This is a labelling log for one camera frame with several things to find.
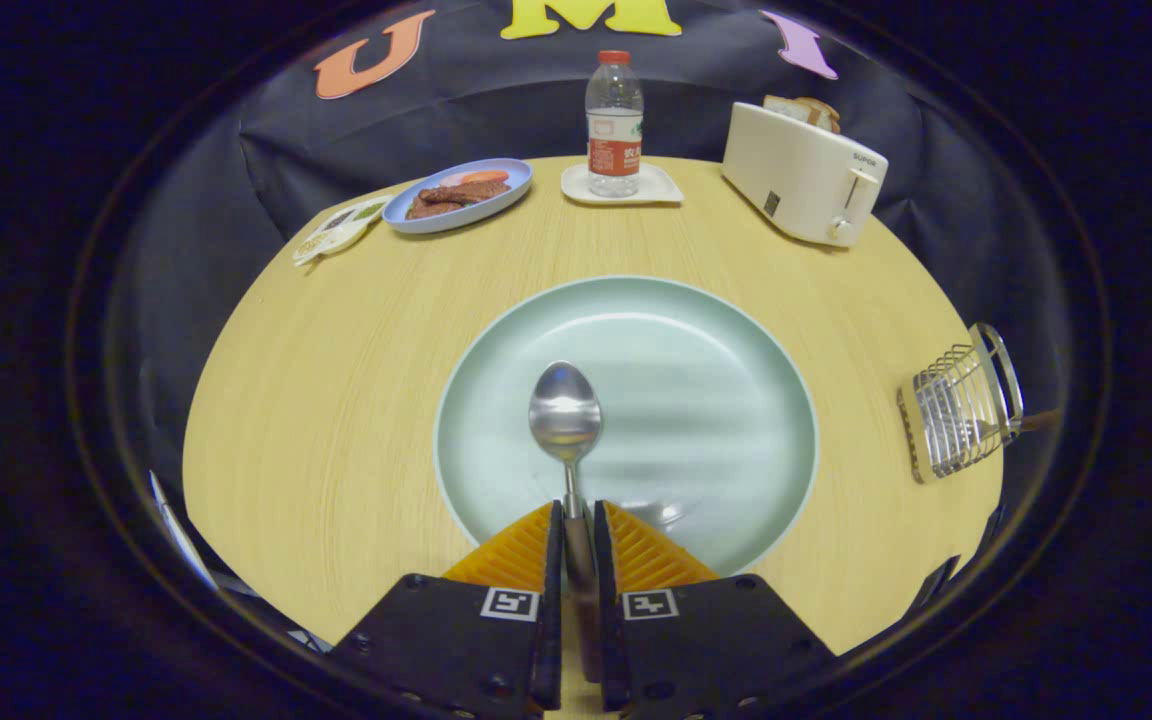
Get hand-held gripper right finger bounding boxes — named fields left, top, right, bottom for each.
left=591, top=500, right=837, bottom=716

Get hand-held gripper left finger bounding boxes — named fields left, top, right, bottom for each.
left=326, top=500, right=565, bottom=720

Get spoon with wooden handle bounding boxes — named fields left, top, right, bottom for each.
left=528, top=360, right=604, bottom=686

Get pale green plate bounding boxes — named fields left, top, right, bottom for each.
left=433, top=275, right=820, bottom=578

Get white paper sheet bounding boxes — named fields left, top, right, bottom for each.
left=149, top=470, right=222, bottom=591

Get small metal drainer basket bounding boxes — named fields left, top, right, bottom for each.
left=898, top=322, right=1025, bottom=485

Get blue plate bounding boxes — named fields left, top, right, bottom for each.
left=382, top=158, right=534, bottom=235

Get brown meat slices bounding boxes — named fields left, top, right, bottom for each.
left=406, top=178, right=513, bottom=221

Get white square coaster tray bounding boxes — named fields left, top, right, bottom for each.
left=561, top=162, right=684, bottom=207

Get white divided sauce dish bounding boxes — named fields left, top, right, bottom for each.
left=293, top=196, right=392, bottom=267

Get white toaster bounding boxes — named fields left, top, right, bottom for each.
left=721, top=100, right=890, bottom=248

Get clear water bottle red cap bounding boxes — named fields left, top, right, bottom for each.
left=585, top=50, right=645, bottom=198

